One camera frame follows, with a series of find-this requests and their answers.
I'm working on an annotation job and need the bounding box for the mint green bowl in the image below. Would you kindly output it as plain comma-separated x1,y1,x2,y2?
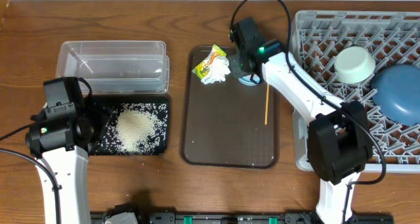
334,46,375,83

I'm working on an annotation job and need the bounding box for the light blue small bowl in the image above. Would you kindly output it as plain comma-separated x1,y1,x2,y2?
238,75,260,86

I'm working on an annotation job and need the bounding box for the yellow green snack wrapper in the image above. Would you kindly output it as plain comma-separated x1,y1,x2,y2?
192,44,227,79

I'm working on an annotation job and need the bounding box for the wooden chopstick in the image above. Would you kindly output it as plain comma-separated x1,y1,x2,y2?
264,84,270,125

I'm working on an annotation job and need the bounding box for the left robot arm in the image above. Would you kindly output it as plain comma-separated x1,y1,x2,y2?
26,77,107,223

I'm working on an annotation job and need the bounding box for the black waste tray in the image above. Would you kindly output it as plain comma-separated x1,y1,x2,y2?
89,95,169,156

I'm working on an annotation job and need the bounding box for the brown serving tray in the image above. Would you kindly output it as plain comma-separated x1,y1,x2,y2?
180,45,280,169

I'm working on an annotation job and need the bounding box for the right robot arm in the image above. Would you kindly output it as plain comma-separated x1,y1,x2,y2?
229,37,374,223

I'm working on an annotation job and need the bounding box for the dark blue plate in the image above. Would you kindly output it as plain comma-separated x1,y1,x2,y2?
371,64,419,126

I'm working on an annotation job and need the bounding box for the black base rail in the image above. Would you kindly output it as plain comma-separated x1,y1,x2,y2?
91,202,394,224

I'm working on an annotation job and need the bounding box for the crumpled white napkin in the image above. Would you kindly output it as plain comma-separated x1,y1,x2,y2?
201,56,230,85

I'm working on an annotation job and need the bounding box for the white rice pile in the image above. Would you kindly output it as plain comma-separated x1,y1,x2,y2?
94,102,169,156

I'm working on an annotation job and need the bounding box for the clear plastic bin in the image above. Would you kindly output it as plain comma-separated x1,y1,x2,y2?
55,40,170,95

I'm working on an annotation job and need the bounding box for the grey dishwasher rack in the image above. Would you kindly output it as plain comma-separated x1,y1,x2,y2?
291,11,419,173

